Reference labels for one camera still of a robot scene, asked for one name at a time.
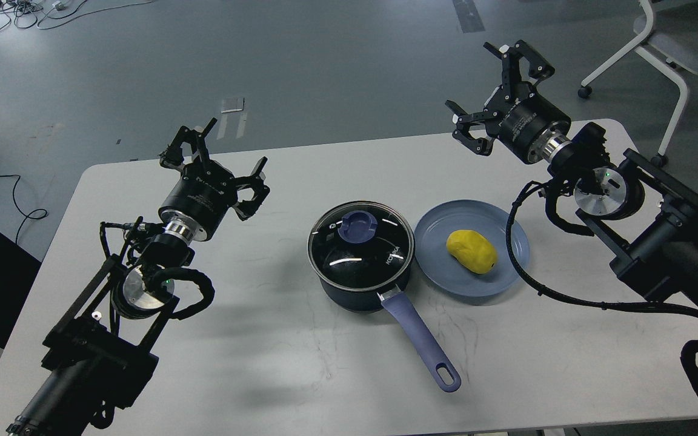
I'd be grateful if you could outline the yellow potato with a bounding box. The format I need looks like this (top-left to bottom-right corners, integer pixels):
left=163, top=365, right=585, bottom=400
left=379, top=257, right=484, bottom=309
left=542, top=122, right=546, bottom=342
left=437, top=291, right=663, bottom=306
left=446, top=230, right=499, bottom=275

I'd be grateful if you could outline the blue plate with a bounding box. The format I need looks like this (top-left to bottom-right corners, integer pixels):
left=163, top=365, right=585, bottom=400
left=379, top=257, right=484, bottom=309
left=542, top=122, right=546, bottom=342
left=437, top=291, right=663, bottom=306
left=414, top=199, right=520, bottom=300

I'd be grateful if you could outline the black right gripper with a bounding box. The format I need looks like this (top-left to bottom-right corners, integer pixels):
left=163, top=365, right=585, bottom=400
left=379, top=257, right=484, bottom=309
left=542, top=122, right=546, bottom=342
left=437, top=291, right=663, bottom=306
left=444, top=41, right=571, bottom=165

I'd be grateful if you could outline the black floor cable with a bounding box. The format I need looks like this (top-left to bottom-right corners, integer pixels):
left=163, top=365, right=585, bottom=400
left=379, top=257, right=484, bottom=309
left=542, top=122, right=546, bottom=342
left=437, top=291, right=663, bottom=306
left=0, top=136, right=49, bottom=244

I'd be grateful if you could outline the glass lid with blue knob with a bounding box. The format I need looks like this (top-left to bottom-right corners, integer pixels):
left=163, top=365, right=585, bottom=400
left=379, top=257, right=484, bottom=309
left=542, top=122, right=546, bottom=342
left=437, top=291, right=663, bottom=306
left=307, top=200, right=415, bottom=292

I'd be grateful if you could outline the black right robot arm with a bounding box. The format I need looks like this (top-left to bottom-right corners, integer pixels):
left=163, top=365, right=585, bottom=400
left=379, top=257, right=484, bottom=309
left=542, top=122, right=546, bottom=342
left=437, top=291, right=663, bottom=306
left=445, top=41, right=698, bottom=398

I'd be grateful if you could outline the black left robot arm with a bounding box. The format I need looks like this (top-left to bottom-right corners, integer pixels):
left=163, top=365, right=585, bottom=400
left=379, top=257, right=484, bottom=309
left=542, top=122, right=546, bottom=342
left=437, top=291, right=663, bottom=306
left=5, top=119, right=270, bottom=435

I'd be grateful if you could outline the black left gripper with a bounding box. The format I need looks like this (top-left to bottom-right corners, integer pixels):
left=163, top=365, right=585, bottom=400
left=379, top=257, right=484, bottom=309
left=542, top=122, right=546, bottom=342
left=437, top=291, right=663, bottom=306
left=159, top=117, right=270, bottom=242

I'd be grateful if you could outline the white office chair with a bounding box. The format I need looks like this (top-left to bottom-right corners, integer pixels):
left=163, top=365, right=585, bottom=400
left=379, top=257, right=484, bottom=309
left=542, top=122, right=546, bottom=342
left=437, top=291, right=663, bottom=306
left=578, top=1, right=698, bottom=168

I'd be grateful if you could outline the dark blue saucepan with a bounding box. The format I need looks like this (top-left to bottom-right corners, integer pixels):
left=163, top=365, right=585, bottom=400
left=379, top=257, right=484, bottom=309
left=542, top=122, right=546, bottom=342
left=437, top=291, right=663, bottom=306
left=308, top=200, right=462, bottom=393

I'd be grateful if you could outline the bundle of floor cables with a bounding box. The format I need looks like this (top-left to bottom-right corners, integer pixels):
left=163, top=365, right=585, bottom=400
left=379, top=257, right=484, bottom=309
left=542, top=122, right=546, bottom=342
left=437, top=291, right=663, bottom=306
left=0, top=0, right=156, bottom=38

